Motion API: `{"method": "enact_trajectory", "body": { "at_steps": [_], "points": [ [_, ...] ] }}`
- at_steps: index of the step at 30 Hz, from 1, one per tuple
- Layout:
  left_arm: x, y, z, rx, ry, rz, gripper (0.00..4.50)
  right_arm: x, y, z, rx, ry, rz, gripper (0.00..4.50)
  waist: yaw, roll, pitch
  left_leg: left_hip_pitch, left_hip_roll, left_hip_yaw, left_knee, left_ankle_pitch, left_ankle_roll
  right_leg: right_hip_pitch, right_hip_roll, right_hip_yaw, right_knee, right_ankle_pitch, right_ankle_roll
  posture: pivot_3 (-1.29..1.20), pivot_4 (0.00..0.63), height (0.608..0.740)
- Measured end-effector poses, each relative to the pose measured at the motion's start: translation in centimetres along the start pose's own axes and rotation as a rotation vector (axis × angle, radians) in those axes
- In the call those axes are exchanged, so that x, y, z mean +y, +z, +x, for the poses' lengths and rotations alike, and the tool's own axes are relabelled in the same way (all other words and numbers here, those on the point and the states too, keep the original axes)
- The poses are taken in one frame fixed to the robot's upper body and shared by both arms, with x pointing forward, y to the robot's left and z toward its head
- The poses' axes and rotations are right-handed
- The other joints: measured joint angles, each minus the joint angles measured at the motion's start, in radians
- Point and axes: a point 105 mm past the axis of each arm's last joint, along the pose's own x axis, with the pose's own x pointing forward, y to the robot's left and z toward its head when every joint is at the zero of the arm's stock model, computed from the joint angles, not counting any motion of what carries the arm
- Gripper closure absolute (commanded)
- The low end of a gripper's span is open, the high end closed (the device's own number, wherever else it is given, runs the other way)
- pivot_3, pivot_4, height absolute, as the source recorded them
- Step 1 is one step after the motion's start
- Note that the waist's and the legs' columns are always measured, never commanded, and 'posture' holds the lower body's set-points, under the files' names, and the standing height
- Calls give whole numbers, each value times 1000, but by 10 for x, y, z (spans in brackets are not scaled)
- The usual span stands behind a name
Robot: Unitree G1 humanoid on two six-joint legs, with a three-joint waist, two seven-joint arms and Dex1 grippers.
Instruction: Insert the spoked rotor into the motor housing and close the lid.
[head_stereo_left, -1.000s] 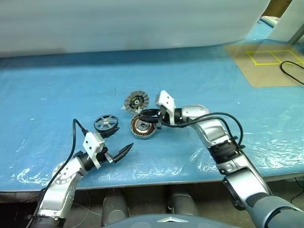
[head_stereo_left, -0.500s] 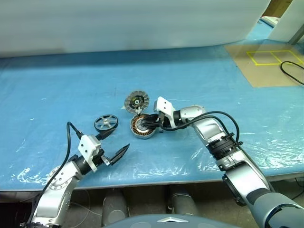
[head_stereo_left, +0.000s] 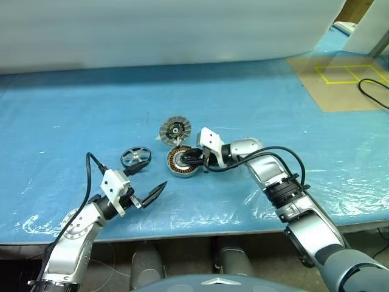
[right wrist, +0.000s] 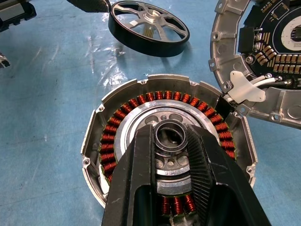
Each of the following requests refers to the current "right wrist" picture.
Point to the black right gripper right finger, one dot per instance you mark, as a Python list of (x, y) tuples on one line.
[(218, 183)]

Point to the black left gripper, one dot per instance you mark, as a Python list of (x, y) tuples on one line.
[(14, 11)]

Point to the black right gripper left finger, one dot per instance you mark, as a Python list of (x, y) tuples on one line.
[(127, 169)]

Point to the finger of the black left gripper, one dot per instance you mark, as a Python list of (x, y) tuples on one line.
[(94, 5)]

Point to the silver motor housing copper coils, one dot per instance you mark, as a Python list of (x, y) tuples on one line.
[(131, 131)]

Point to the spoked rotor black rim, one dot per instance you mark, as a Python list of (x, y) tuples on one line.
[(150, 17)]

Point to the silver motor lid circuit board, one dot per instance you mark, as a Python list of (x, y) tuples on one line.
[(225, 58)]

